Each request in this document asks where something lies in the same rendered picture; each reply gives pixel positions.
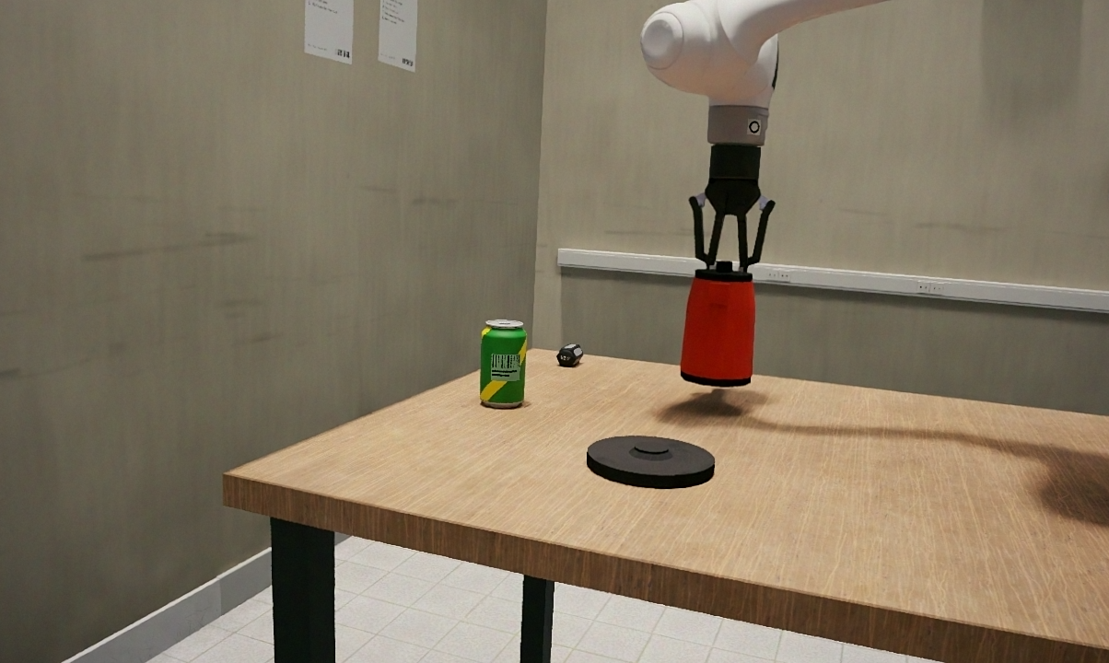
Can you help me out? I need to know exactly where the green drink can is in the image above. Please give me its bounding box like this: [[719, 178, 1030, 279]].
[[480, 320, 527, 408]]

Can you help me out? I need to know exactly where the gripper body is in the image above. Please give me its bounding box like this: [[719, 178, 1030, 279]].
[[705, 145, 761, 216]]

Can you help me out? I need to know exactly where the black round kettle base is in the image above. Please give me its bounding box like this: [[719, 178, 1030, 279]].
[[587, 436, 715, 488]]

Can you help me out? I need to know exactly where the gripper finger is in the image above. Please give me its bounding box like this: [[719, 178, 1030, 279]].
[[689, 192, 728, 269], [736, 193, 776, 272]]

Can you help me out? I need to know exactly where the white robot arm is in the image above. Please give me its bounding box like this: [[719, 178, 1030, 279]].
[[640, 0, 891, 147]]

